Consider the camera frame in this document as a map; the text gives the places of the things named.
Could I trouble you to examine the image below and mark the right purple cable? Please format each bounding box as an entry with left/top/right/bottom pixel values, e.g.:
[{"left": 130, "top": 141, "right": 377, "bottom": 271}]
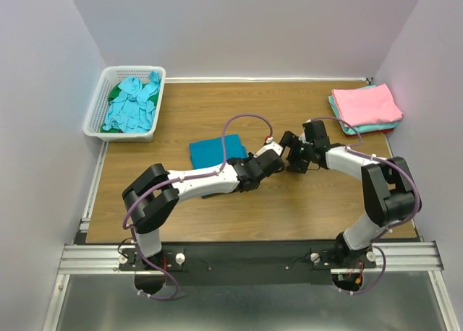
[{"left": 307, "top": 116, "right": 422, "bottom": 296}]

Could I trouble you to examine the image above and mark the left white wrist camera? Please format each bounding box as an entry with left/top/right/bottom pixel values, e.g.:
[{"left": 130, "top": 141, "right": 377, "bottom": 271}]
[{"left": 254, "top": 142, "right": 283, "bottom": 158}]

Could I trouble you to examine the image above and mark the white plastic laundry basket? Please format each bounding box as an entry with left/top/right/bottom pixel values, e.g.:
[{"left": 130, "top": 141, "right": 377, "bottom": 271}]
[{"left": 83, "top": 65, "right": 166, "bottom": 142}]

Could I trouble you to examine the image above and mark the green t-shirt in basket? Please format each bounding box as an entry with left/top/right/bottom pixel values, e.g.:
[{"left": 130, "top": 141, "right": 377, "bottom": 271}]
[{"left": 100, "top": 83, "right": 159, "bottom": 134}]

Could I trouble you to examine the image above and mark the purple cable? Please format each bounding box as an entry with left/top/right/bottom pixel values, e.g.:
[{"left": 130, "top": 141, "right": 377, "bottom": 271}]
[
  {"left": 307, "top": 116, "right": 422, "bottom": 296},
  {"left": 122, "top": 113, "right": 275, "bottom": 301}
]

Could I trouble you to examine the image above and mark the mint folded t-shirt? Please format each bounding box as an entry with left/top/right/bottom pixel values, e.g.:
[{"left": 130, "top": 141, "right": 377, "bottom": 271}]
[{"left": 328, "top": 85, "right": 400, "bottom": 136}]

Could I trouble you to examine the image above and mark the aluminium extrusion rail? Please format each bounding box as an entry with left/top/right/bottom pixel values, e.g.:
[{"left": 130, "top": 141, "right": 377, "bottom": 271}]
[{"left": 58, "top": 242, "right": 444, "bottom": 275}]

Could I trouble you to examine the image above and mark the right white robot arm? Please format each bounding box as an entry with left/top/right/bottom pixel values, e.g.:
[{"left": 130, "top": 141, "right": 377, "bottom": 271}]
[{"left": 279, "top": 120, "right": 422, "bottom": 267}]

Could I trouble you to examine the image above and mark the pink folded t-shirt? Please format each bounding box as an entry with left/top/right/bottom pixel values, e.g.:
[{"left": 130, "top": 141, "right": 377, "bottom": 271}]
[{"left": 331, "top": 83, "right": 404, "bottom": 128}]

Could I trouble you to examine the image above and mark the light blue crumpled t-shirt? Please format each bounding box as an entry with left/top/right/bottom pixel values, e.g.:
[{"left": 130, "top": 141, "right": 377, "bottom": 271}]
[{"left": 100, "top": 71, "right": 161, "bottom": 134}]

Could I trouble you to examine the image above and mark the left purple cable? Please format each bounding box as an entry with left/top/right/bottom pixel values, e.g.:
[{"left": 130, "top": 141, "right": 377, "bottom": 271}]
[{"left": 122, "top": 113, "right": 275, "bottom": 301}]

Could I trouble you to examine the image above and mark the teal blue t-shirt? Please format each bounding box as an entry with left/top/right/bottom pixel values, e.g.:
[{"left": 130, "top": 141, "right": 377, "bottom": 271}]
[{"left": 188, "top": 133, "right": 249, "bottom": 199}]

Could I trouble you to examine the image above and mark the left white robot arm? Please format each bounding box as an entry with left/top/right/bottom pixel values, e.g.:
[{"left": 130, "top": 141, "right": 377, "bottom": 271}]
[{"left": 122, "top": 144, "right": 284, "bottom": 270}]

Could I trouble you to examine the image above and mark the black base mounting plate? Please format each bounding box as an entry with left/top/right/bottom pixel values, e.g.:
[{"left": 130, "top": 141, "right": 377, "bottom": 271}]
[{"left": 119, "top": 240, "right": 376, "bottom": 289}]

